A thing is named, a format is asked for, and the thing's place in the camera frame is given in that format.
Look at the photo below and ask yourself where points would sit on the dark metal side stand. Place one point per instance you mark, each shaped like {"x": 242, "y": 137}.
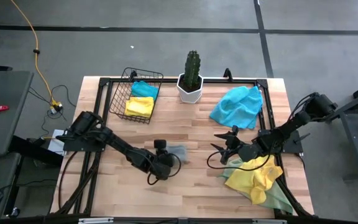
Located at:
{"x": 353, "y": 137}

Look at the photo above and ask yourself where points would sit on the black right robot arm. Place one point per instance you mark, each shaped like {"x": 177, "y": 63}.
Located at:
{"x": 291, "y": 126}

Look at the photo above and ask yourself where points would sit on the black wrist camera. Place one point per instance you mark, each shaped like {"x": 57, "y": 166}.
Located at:
{"x": 248, "y": 153}
{"x": 163, "y": 172}

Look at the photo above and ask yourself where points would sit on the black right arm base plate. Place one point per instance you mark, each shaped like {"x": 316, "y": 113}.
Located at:
{"x": 292, "y": 146}

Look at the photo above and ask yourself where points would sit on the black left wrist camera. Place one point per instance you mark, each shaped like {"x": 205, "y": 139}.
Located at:
{"x": 163, "y": 172}

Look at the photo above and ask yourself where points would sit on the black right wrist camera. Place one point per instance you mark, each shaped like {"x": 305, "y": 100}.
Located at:
{"x": 248, "y": 153}

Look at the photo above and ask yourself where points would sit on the white paper sheet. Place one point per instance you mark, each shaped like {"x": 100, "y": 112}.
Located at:
{"x": 54, "y": 145}

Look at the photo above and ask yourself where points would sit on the green cactus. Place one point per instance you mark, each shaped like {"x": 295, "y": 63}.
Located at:
{"x": 192, "y": 70}

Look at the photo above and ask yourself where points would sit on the white plant pot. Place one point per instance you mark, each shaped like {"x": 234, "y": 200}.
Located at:
{"x": 189, "y": 97}

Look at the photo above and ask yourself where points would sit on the silver frame bracket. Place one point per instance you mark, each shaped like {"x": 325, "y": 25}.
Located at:
{"x": 269, "y": 221}
{"x": 95, "y": 220}

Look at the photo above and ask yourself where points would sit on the teal microfiber towel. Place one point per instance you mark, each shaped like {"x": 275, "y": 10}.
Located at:
{"x": 238, "y": 107}
{"x": 145, "y": 89}

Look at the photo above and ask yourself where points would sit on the black table frame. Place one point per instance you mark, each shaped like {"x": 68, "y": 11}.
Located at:
{"x": 110, "y": 81}

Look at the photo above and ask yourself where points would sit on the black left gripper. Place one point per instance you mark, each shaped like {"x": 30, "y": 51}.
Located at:
{"x": 160, "y": 144}

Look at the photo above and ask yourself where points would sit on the light green microfiber towel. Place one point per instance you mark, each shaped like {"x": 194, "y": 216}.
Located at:
{"x": 278, "y": 200}

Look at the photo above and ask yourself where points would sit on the yellow microfiber towel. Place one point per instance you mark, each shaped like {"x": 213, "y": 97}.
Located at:
{"x": 253, "y": 180}
{"x": 140, "y": 107}

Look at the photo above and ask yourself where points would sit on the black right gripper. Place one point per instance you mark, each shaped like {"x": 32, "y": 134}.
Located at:
{"x": 235, "y": 144}

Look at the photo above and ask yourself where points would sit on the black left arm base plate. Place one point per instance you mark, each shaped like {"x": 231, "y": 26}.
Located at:
{"x": 73, "y": 144}

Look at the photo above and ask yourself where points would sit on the gray microfiber towel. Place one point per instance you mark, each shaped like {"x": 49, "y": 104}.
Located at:
{"x": 179, "y": 152}

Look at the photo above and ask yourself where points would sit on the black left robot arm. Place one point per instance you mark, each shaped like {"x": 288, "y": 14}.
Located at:
{"x": 117, "y": 143}

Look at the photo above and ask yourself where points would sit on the gray side table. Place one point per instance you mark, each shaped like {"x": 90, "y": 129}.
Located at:
{"x": 2, "y": 112}

